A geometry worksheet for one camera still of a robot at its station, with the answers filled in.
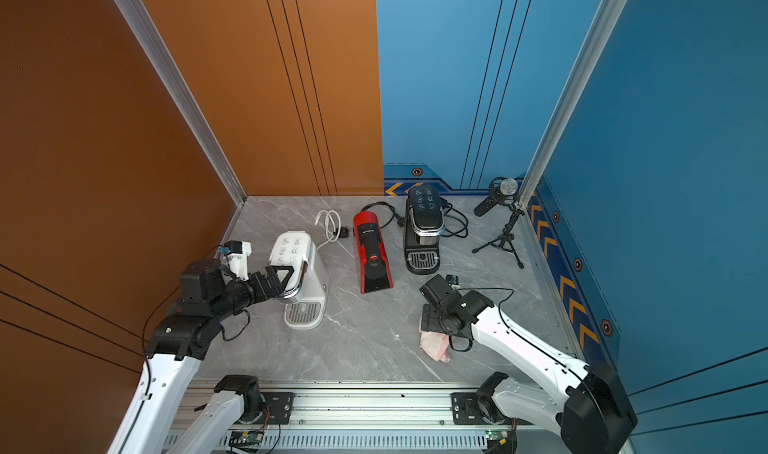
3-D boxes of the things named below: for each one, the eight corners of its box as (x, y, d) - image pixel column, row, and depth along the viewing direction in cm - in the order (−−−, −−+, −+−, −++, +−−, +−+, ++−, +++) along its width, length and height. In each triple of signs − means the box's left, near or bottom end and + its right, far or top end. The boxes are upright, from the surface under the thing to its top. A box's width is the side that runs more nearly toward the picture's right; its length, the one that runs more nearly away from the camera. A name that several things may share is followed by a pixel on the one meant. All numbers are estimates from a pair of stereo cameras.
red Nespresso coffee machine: (364, 300, 94) (358, 267, 79) (358, 249, 107) (351, 213, 92) (390, 295, 95) (389, 262, 80) (381, 246, 108) (379, 209, 93)
